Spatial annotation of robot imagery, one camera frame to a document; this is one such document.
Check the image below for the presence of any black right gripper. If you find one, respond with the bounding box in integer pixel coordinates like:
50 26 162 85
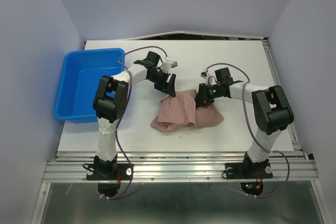
191 82 222 106

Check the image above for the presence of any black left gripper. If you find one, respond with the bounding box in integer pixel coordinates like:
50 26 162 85
147 69 175 97

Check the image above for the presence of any pink pleated skirt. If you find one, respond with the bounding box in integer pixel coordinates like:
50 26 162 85
151 90 224 133

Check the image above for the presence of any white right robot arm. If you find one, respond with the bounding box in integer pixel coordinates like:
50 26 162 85
195 67 294 179

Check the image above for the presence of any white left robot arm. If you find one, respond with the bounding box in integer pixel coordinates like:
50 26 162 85
84 51 177 179

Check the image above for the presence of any blue plastic bin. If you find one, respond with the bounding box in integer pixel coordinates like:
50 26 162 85
54 48 124 123

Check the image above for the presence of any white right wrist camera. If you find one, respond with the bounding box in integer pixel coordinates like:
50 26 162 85
201 69 217 86

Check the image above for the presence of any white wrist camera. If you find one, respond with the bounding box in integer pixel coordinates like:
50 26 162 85
161 60 178 73
201 69 217 86

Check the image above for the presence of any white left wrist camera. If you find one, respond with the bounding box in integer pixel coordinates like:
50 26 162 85
161 60 178 73

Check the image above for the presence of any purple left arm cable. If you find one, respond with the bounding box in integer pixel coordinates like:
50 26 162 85
99 46 170 200

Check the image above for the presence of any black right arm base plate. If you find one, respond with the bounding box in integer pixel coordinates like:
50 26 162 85
222 162 273 182

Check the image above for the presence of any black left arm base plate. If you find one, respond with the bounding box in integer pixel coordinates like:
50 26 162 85
83 163 133 181

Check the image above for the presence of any aluminium table frame rail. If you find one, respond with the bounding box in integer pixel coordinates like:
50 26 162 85
31 35 326 224

